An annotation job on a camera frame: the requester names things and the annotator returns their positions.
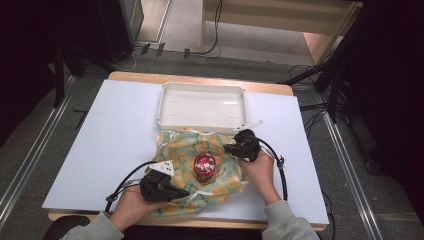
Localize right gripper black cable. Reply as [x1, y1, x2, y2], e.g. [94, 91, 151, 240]
[256, 136, 290, 202]

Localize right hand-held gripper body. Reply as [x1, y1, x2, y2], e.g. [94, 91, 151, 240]
[232, 120, 264, 163]

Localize white plastic tray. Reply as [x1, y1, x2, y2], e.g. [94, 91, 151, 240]
[155, 82, 249, 134]

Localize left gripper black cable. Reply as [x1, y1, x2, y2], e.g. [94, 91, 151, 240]
[105, 160, 158, 213]

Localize dark cabinet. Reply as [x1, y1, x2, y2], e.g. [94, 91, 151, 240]
[96, 0, 145, 64]

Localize person's right hand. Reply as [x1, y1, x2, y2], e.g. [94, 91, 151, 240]
[238, 149, 283, 205]

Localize black tape strip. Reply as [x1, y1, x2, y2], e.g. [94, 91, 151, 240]
[73, 109, 89, 131]

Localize black tripod stand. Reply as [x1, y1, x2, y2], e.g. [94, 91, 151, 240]
[279, 0, 379, 124]

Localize floral drawstring cloth bag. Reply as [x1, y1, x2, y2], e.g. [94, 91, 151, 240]
[151, 128, 250, 217]

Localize black floor cables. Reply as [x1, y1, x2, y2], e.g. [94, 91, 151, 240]
[289, 64, 338, 138]

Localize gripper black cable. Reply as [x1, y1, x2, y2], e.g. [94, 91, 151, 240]
[105, 160, 158, 213]
[256, 136, 290, 202]

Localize white floor cable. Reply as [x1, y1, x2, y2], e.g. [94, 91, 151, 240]
[112, 47, 138, 73]

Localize black metal stand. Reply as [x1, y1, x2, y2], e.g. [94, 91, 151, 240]
[52, 41, 88, 108]

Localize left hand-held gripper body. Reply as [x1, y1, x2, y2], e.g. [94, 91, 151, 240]
[139, 159, 176, 203]

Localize red lidded jar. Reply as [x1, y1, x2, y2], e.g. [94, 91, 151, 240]
[192, 152, 217, 184]

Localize person's left hand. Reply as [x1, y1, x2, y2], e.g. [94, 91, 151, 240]
[109, 184, 169, 232]

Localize metal floor rail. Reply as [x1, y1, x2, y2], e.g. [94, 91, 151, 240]
[314, 93, 385, 240]
[0, 75, 77, 229]

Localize black hanging cable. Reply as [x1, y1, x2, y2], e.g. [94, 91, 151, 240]
[186, 0, 224, 57]

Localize light wooden desk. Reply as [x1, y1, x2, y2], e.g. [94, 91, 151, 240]
[199, 0, 364, 66]

